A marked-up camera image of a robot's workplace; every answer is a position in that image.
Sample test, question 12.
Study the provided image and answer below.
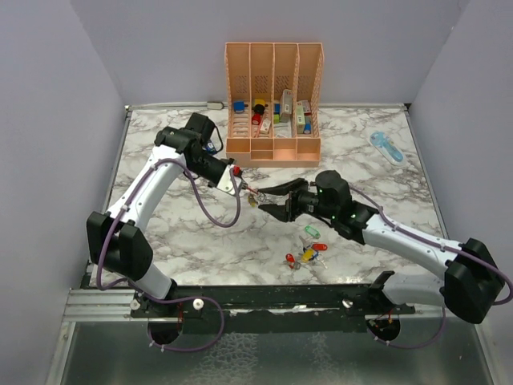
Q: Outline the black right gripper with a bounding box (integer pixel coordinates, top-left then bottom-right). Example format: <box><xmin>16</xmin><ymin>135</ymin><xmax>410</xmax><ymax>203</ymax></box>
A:
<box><xmin>259</xmin><ymin>178</ymin><xmax>337</xmax><ymax>221</ymax></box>

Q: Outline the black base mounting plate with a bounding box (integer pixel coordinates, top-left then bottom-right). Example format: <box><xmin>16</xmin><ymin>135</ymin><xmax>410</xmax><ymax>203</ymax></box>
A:
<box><xmin>131</xmin><ymin>284</ymin><xmax>414</xmax><ymax>334</ymax></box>

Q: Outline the blue black stapler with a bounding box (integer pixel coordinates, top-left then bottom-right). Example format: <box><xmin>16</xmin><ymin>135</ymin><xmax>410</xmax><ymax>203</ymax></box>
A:
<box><xmin>204</xmin><ymin>140</ymin><xmax>218</xmax><ymax>155</ymax></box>

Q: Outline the grey box in organizer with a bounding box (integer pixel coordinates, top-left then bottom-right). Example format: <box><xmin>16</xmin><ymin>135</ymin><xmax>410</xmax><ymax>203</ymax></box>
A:
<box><xmin>279</xmin><ymin>89</ymin><xmax>293</xmax><ymax>123</ymax></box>

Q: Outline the blue block in organizer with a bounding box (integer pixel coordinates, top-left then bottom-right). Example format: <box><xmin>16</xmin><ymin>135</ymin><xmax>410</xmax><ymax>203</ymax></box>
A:
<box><xmin>232</xmin><ymin>100</ymin><xmax>248</xmax><ymax>114</ymax></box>

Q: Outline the small red key tag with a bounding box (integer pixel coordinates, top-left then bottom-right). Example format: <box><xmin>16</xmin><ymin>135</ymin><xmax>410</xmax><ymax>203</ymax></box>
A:
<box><xmin>285</xmin><ymin>253</ymin><xmax>296</xmax><ymax>270</ymax></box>

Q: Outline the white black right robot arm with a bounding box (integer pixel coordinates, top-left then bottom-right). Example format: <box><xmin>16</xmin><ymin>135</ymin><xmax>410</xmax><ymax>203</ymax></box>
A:
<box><xmin>259</xmin><ymin>170</ymin><xmax>512</xmax><ymax>324</ymax></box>

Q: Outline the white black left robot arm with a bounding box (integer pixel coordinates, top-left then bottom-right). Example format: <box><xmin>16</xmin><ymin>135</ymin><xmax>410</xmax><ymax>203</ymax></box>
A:
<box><xmin>86</xmin><ymin>113</ymin><xmax>241</xmax><ymax>317</ymax></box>

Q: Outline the white red box in organizer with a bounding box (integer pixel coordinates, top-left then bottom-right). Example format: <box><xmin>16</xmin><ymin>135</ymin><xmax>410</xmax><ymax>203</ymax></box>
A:
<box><xmin>296</xmin><ymin>99</ymin><xmax>312</xmax><ymax>135</ymax></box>

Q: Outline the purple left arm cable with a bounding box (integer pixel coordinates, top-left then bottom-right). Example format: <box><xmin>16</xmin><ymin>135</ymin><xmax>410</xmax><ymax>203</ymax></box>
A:
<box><xmin>95</xmin><ymin>158</ymin><xmax>243</xmax><ymax>353</ymax></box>

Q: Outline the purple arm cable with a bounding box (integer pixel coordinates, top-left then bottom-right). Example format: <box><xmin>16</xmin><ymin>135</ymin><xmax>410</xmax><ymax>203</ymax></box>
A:
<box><xmin>348</xmin><ymin>184</ymin><xmax>513</xmax><ymax>349</ymax></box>
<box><xmin>95</xmin><ymin>158</ymin><xmax>243</xmax><ymax>353</ymax></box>

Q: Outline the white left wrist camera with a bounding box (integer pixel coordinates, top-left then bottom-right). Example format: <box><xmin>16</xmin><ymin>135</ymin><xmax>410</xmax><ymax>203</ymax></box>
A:
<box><xmin>216</xmin><ymin>165</ymin><xmax>237</xmax><ymax>196</ymax></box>

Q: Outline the green key tag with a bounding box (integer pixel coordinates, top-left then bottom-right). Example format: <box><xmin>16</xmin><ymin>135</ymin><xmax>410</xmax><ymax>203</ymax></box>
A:
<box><xmin>305</xmin><ymin>225</ymin><xmax>320</xmax><ymax>239</ymax></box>

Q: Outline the white plug at wall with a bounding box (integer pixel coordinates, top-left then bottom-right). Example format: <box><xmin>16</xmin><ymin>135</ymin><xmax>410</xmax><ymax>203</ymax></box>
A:
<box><xmin>206</xmin><ymin>101</ymin><xmax>224</xmax><ymax>111</ymax></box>

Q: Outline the packaged blue toothbrush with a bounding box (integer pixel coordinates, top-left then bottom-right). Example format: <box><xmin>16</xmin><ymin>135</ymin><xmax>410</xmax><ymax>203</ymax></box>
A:
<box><xmin>370</xmin><ymin>131</ymin><xmax>406</xmax><ymax>166</ymax></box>

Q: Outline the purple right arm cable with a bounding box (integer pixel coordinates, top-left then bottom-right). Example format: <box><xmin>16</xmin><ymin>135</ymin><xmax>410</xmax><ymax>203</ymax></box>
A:
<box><xmin>348</xmin><ymin>184</ymin><xmax>513</xmax><ymax>349</ymax></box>

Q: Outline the peach plastic desk organizer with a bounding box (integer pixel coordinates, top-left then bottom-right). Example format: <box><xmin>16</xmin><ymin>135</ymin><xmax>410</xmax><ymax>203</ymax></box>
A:
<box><xmin>224</xmin><ymin>43</ymin><xmax>324</xmax><ymax>168</ymax></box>

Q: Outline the silver keys pile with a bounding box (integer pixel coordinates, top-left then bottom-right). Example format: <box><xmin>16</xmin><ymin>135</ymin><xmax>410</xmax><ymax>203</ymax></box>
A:
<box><xmin>283</xmin><ymin>236</ymin><xmax>327</xmax><ymax>270</ymax></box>

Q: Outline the red black cylinder toy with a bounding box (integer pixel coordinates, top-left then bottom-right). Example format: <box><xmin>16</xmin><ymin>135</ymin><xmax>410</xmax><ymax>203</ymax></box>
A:
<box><xmin>252</xmin><ymin>103</ymin><xmax>265</xmax><ymax>126</ymax></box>

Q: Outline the grey red key organizer plate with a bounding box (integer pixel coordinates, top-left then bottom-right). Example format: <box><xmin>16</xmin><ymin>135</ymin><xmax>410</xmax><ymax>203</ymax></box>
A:
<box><xmin>240</xmin><ymin>184</ymin><xmax>275</xmax><ymax>206</ymax></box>

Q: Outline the yellow key tag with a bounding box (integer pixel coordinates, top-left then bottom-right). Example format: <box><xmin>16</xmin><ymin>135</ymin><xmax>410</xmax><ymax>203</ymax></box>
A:
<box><xmin>301</xmin><ymin>249</ymin><xmax>316</xmax><ymax>263</ymax></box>

